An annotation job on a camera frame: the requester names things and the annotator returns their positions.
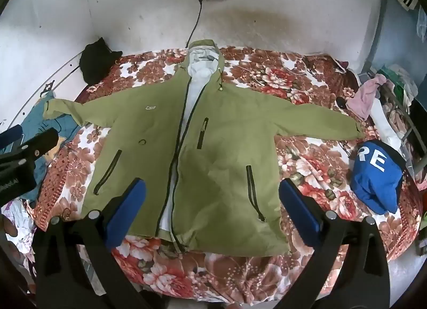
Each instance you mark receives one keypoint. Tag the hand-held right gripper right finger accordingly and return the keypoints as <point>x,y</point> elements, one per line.
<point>296,210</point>

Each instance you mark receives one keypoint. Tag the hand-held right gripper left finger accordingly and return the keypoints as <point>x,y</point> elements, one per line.
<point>130,207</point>

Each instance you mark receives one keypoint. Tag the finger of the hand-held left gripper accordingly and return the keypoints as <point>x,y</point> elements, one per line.
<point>11,137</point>
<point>38,145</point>

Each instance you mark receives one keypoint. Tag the olive green hooded jacket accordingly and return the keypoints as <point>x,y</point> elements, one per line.
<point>227,162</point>

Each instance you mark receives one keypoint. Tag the pale floral sheet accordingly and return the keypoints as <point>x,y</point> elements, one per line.
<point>20,215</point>

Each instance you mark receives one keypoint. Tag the teal printed cloth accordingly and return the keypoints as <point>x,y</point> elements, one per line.
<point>68,129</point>

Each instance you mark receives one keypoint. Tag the red brown floral blanket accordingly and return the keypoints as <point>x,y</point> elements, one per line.
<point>310,169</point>

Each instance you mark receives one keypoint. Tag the blue garment with white letters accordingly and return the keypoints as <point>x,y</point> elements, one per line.
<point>373,182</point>

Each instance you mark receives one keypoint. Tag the black cloth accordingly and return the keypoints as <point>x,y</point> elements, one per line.
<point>96,60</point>

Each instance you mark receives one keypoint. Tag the white cloth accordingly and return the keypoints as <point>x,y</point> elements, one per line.
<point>383,122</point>

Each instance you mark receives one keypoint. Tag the pink cloth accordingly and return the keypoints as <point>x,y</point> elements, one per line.
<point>362,99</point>

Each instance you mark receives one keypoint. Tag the green plastic bag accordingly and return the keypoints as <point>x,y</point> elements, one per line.
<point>398,79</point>

